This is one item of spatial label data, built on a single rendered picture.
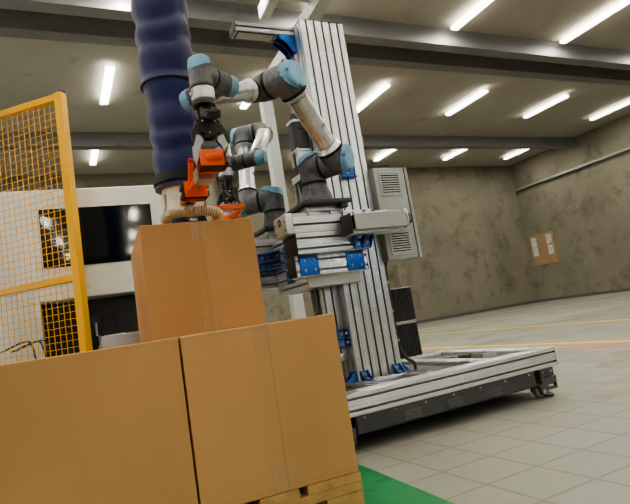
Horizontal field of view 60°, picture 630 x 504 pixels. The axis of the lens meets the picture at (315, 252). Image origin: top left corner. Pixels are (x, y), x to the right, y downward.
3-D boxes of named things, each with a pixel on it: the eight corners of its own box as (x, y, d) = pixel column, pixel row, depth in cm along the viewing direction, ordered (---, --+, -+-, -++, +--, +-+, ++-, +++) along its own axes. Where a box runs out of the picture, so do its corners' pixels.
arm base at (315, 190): (324, 208, 252) (321, 187, 254) (340, 199, 239) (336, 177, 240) (295, 209, 246) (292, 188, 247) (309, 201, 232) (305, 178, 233)
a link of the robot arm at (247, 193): (259, 207, 282) (252, 118, 301) (232, 212, 285) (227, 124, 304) (266, 216, 293) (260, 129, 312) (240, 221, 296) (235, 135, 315)
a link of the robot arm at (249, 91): (252, 80, 229) (171, 86, 189) (272, 70, 223) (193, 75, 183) (261, 107, 231) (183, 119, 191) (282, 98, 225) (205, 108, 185)
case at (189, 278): (140, 345, 235) (130, 254, 240) (230, 331, 250) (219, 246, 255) (152, 342, 180) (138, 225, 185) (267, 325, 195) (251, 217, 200)
